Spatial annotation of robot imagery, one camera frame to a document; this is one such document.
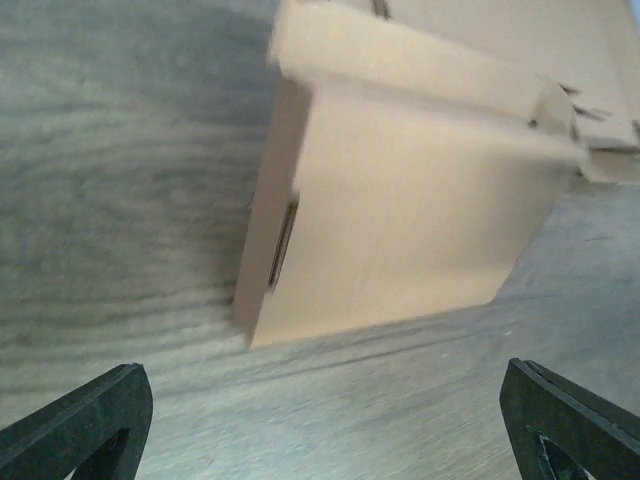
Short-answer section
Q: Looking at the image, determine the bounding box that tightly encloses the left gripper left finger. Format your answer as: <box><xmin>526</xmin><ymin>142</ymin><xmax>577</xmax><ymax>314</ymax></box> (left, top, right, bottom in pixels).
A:
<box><xmin>1</xmin><ymin>364</ymin><xmax>153</xmax><ymax>479</ymax></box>

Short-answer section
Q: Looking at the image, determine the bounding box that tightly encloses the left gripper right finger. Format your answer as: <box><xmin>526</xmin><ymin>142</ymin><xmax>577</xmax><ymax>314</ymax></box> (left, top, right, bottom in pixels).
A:
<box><xmin>499</xmin><ymin>358</ymin><xmax>639</xmax><ymax>480</ymax></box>

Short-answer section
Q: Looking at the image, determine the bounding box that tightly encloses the brown cardboard box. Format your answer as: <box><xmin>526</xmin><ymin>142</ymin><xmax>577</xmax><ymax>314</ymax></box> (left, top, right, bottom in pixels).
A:
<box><xmin>232</xmin><ymin>1</ymin><xmax>588</xmax><ymax>348</ymax></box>

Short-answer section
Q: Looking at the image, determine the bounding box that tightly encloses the stack of flat cardboard blanks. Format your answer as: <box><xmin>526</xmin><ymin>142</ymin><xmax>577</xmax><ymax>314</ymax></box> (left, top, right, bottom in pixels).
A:
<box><xmin>362</xmin><ymin>1</ymin><xmax>639</xmax><ymax>185</ymax></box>

